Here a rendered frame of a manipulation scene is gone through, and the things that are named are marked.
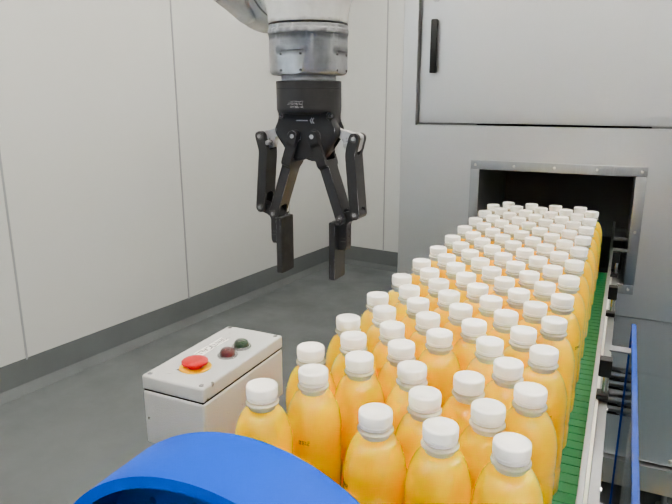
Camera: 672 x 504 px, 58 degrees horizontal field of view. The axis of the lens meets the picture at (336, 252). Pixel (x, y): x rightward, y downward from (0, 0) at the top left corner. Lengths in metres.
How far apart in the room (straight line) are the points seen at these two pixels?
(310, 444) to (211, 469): 0.41
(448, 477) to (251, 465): 0.32
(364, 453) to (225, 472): 0.33
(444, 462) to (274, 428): 0.21
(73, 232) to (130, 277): 0.49
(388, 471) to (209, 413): 0.25
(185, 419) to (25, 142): 2.69
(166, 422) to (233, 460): 0.46
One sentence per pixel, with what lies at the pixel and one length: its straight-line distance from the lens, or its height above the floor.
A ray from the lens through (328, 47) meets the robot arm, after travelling 0.69.
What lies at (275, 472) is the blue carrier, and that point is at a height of 1.23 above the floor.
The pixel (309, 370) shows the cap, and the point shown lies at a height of 1.12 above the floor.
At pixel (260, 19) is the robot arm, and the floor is 1.55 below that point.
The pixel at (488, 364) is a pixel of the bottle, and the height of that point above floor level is 1.09.
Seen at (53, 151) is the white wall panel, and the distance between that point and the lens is 3.49.
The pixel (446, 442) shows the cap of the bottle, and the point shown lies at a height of 1.11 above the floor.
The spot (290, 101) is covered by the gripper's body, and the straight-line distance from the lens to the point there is 0.70.
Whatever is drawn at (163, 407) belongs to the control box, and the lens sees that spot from 0.86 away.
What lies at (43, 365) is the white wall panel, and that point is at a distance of 3.63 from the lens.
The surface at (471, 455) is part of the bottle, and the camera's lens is 0.74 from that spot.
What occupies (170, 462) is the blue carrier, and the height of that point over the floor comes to 1.23.
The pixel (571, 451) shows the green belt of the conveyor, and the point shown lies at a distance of 1.11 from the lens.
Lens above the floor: 1.46
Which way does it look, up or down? 14 degrees down
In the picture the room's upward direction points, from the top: straight up
